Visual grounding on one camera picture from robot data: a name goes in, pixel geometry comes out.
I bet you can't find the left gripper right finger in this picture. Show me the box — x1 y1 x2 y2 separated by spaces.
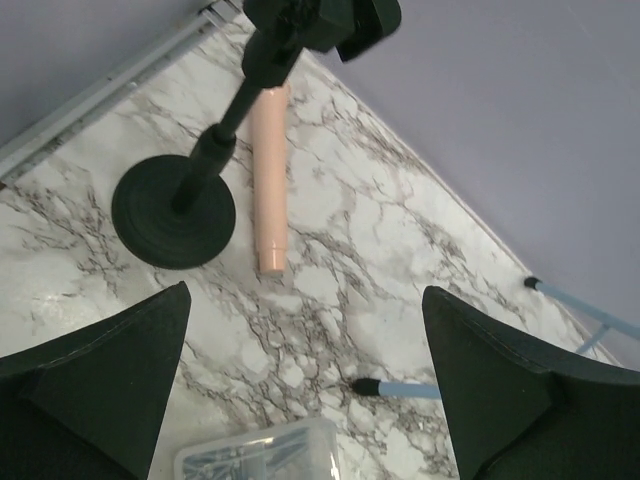
422 286 639 479

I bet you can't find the black round-base mic stand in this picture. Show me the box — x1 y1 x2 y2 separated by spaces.
111 0 402 270

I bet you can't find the clear plastic screw box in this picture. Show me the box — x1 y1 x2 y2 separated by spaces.
174 418 343 480

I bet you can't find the beige microphone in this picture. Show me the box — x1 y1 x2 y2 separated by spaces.
250 85 290 274

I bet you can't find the light blue music stand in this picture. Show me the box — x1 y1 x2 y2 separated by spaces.
352 276 640 400

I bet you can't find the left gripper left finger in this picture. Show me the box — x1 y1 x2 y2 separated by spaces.
1 282 191 479

